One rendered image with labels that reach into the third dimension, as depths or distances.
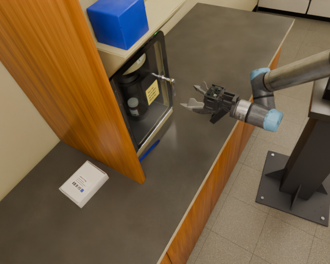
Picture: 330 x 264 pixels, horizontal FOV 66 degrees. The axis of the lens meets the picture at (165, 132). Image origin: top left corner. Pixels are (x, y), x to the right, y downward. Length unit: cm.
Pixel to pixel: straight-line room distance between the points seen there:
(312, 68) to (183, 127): 59
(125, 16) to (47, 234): 83
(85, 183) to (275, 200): 143
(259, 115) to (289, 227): 126
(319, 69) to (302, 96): 196
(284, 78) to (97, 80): 60
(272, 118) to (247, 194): 123
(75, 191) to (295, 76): 89
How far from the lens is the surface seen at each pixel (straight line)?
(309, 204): 214
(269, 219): 203
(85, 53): 59
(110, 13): 64
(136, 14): 67
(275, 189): 212
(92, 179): 108
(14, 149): 124
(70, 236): 107
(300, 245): 203
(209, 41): 171
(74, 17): 56
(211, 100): 94
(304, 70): 88
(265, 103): 101
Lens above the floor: 187
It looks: 52 degrees down
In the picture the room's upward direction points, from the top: 11 degrees counter-clockwise
